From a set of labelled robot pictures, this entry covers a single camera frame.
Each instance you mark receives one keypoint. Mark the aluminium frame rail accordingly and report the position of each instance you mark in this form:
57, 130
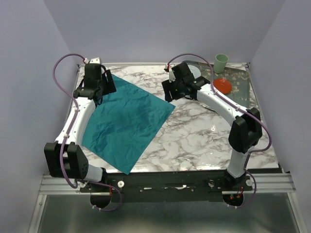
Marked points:
56, 186

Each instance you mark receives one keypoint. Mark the red small bowl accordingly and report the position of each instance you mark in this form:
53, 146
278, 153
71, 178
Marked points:
223, 85

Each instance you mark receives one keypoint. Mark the light blue small plate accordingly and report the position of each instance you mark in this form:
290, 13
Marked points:
195, 71

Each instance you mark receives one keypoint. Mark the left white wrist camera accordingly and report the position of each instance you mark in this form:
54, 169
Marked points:
95, 60

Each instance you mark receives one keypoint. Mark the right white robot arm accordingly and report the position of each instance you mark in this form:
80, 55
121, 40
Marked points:
245, 127

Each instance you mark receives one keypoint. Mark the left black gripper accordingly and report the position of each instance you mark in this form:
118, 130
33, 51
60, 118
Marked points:
110, 87

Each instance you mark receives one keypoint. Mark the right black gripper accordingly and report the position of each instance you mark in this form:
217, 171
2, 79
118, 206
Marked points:
166, 87

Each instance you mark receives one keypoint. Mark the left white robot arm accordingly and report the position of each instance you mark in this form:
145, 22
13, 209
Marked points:
65, 156

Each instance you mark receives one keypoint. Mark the teal cloth napkin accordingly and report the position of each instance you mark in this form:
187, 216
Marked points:
122, 127

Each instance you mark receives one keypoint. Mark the floral green serving tray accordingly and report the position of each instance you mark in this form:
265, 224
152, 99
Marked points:
236, 74

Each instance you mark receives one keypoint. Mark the light green cup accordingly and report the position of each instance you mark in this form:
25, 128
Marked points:
220, 63

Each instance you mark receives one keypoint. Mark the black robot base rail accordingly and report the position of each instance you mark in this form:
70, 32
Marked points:
203, 185

